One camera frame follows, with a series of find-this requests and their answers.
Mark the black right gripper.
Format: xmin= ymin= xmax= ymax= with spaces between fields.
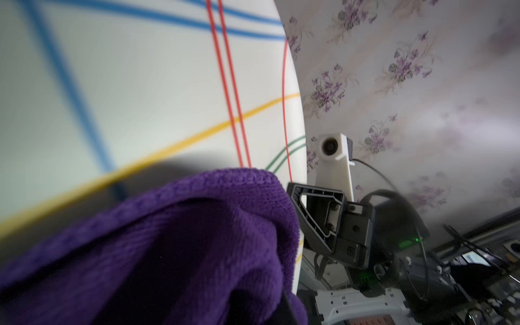
xmin=287 ymin=183 xmax=375 ymax=269

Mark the purple microfibre cloth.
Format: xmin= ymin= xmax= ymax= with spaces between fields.
xmin=1 ymin=169 xmax=308 ymax=324

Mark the white plaid round plate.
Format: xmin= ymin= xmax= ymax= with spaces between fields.
xmin=1 ymin=1 xmax=307 ymax=264

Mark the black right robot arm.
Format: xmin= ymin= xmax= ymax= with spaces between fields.
xmin=287 ymin=183 xmax=473 ymax=320

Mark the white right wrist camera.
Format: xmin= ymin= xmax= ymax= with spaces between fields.
xmin=315 ymin=134 xmax=355 ymax=202

